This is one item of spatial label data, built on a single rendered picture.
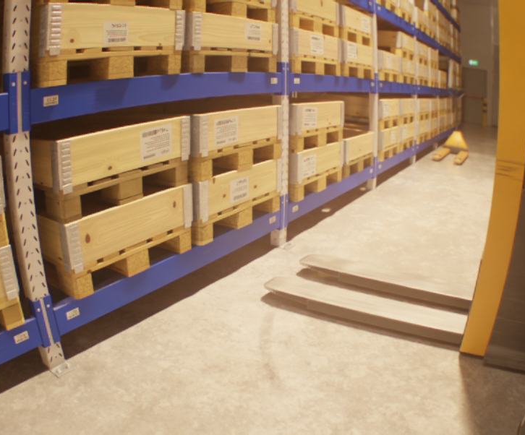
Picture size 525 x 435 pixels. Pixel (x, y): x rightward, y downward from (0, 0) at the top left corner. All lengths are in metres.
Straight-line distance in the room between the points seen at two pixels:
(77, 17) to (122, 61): 0.33
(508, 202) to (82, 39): 1.82
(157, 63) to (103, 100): 0.41
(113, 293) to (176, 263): 0.44
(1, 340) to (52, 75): 1.05
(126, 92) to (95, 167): 0.35
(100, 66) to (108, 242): 0.76
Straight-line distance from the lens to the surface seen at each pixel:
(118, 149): 2.00
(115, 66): 1.94
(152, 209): 2.19
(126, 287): 2.18
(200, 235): 2.48
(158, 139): 2.17
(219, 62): 2.61
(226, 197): 2.59
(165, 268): 2.35
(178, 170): 2.29
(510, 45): 1.84
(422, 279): 2.68
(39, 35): 1.80
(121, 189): 2.04
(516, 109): 1.83
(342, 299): 2.38
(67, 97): 1.81
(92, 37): 1.87
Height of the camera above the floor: 1.18
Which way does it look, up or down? 17 degrees down
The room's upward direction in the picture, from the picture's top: straight up
